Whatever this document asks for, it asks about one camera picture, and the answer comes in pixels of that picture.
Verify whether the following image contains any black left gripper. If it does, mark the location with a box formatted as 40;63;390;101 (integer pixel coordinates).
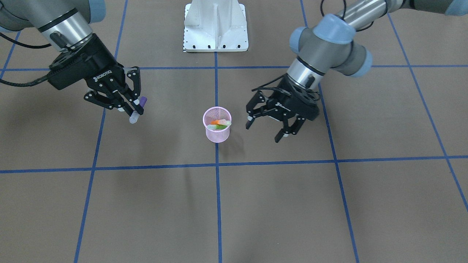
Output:
246;75;320;143

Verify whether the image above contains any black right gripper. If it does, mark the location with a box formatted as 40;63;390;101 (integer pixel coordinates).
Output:
48;34;144;115

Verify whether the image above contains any purple highlighter pen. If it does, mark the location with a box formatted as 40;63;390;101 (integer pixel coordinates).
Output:
129;96;148;124

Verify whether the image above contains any green highlighter pen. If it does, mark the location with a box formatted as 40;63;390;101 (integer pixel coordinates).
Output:
206;124;229;130

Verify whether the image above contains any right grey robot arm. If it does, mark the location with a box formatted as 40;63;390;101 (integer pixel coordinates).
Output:
1;0;317;142

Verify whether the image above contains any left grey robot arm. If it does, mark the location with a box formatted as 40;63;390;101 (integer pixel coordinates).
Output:
246;0;467;137

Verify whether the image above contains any pink mesh pen holder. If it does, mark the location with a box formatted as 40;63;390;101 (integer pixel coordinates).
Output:
202;106;232;143

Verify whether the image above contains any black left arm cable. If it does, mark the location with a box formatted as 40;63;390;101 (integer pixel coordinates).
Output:
252;73;320;101

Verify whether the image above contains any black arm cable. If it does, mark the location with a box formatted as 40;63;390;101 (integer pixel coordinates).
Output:
0;31;53;87
252;73;320;101

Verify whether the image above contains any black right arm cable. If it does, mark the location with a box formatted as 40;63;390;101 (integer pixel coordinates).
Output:
0;31;53;87

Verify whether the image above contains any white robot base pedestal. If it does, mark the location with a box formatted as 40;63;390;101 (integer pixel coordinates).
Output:
183;0;249;52

